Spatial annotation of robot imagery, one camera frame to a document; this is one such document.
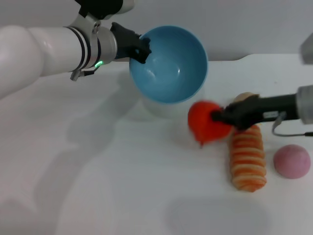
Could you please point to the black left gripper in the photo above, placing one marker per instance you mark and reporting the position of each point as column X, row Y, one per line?
column 124, row 41

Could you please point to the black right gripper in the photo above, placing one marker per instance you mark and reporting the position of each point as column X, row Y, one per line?
column 254, row 110

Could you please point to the orange toy fruit with stem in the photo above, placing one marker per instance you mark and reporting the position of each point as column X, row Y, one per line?
column 203, row 124

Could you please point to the blue bowl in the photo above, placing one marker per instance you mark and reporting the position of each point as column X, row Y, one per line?
column 171, row 80

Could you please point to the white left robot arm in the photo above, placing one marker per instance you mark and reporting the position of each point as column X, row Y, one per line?
column 49, row 49

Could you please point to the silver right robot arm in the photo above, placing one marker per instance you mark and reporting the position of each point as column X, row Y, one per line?
column 305, row 105

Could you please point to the beige round bun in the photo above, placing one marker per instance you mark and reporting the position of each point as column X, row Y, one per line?
column 243, row 96

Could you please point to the orange striped bread loaf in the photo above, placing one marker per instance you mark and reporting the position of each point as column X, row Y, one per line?
column 248, row 161

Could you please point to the pink round bun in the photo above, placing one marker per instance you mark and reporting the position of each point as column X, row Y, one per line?
column 291, row 161

